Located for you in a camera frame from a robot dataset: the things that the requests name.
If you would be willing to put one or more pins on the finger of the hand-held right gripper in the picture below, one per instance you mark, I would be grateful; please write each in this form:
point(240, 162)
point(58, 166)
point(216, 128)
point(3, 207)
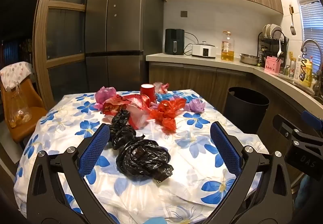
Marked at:
point(311, 118)
point(281, 123)

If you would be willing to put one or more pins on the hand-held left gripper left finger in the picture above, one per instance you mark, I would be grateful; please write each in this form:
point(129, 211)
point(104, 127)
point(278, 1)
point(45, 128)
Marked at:
point(94, 148)

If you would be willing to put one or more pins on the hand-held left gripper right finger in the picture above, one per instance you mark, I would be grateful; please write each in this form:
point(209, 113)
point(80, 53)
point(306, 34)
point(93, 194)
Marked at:
point(224, 148)

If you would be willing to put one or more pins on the black trash bin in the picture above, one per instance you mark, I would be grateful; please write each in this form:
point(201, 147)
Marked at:
point(242, 118)

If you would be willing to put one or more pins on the small black plastic bag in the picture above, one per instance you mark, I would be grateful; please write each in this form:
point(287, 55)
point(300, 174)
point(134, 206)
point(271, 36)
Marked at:
point(122, 125)

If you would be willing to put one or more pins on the red printed plastic bag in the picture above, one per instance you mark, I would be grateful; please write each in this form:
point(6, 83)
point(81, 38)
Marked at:
point(113, 107)

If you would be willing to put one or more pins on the large black plastic bag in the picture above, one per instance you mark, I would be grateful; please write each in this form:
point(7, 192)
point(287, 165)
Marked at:
point(143, 155)

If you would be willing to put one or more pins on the purple plastic bag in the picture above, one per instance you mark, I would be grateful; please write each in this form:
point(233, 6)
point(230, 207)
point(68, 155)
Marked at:
point(196, 105)

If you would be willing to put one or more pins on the white and red plastic bag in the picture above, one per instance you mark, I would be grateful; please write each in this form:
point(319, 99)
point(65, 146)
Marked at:
point(138, 118)

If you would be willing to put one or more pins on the orange-red plastic bag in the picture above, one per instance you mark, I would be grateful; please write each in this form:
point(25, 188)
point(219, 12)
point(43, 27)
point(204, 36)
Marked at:
point(165, 110)

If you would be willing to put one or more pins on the red paper cup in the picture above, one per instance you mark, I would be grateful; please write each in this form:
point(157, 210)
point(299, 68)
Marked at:
point(148, 94)

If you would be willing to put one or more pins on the blue plastic bag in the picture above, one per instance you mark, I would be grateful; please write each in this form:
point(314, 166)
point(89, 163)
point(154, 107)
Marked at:
point(164, 97)

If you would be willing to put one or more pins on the pale pink plastic bag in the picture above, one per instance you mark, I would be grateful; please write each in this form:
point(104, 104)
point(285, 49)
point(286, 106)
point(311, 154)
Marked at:
point(161, 87)

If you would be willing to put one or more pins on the yellow detergent bottle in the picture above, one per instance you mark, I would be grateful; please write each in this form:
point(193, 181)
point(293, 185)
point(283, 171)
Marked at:
point(308, 75)

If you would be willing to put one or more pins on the white drink can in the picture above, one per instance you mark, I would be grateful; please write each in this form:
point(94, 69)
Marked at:
point(291, 70)

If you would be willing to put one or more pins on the white pump bottle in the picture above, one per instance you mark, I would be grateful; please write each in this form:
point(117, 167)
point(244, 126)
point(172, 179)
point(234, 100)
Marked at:
point(297, 67)

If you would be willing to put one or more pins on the pink plastic basket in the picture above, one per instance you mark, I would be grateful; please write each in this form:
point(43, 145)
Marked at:
point(273, 66)

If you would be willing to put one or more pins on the yellow scrub brush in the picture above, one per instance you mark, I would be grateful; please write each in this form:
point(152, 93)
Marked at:
point(291, 56)

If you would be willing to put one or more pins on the steel bowl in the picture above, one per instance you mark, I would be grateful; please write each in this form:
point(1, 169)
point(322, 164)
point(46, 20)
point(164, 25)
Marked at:
point(248, 59)

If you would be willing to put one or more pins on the white spoon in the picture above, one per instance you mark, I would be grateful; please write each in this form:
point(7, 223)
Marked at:
point(279, 49)

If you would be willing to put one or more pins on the wooden base cabinets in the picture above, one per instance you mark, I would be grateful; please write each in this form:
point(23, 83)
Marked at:
point(196, 77)

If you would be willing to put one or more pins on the steel kitchen faucet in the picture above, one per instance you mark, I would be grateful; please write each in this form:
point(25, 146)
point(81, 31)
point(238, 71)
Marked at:
point(309, 41)

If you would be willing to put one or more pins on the blue floral tablecloth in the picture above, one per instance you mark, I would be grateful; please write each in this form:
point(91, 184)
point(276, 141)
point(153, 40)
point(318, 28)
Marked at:
point(161, 196)

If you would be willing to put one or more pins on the black dish rack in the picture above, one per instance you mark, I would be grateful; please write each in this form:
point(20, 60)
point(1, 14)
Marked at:
point(262, 44)

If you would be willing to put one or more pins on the clear plastic bag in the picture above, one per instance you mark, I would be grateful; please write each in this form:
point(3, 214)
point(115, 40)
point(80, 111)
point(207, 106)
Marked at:
point(20, 113)

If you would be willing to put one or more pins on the orange chair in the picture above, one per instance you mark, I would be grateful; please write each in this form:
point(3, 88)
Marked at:
point(25, 95)

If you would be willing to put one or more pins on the hanging metal spatula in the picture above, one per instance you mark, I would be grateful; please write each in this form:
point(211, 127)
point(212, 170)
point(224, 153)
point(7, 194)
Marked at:
point(292, 29)

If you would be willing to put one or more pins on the cooking oil bottle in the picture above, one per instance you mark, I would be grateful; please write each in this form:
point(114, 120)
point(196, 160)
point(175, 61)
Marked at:
point(227, 49)

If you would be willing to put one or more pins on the white plate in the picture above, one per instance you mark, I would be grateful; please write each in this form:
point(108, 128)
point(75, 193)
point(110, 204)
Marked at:
point(266, 30)
point(276, 30)

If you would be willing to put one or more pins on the beige kitchen counter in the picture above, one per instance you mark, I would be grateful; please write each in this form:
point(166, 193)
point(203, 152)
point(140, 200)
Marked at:
point(191, 60)

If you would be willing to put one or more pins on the window blinds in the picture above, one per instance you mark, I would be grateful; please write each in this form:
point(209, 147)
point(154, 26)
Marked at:
point(310, 19)

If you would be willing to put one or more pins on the white slow cooker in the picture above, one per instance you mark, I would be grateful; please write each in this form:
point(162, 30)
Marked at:
point(203, 51)

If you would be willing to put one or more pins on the dotted white cloth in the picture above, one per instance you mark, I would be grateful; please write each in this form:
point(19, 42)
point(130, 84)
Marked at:
point(15, 72)

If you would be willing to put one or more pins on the black air fryer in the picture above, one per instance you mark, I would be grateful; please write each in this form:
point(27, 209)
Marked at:
point(174, 41)

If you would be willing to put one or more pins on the grey refrigerator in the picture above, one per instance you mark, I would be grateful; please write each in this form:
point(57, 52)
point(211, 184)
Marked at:
point(121, 32)

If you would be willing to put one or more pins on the wooden framed glass door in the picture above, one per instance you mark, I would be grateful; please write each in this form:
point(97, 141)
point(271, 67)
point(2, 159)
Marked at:
point(64, 27)

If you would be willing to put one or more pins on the dark wall socket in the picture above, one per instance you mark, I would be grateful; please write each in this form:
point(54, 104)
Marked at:
point(184, 13)

